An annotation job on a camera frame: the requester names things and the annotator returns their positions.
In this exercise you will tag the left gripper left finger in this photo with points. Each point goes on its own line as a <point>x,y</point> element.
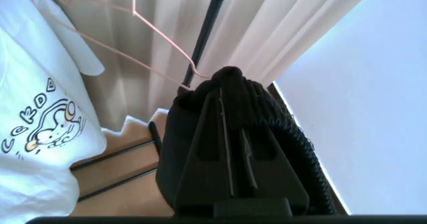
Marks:
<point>200,184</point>

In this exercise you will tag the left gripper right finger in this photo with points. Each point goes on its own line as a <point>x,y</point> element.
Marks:
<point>280,180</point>

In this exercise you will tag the black garment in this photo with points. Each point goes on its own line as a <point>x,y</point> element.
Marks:
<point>240,94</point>

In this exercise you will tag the white printed shirt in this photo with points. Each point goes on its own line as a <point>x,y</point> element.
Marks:
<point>33,67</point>

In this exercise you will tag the black clothes rack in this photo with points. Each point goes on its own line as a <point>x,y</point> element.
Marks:
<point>208,20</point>

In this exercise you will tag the pink clothes hanger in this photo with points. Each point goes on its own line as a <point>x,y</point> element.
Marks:
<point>133,9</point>

